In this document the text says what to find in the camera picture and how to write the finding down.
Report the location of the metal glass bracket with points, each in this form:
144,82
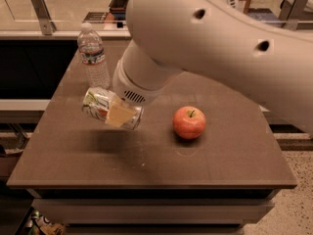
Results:
46,24
291,13

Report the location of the clear plastic water bottle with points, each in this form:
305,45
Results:
93,57

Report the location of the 7up soda can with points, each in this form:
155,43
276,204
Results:
97,102

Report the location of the right metal glass bracket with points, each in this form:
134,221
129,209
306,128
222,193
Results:
291,13

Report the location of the left metal glass bracket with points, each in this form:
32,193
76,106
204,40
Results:
46,24

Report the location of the glass barrier panel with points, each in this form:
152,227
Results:
18,18

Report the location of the snack items under table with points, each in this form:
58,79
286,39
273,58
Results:
39,224

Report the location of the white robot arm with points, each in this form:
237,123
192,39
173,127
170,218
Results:
273,67

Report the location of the red apple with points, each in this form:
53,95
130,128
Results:
189,122

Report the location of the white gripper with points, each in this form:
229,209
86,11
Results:
127,89

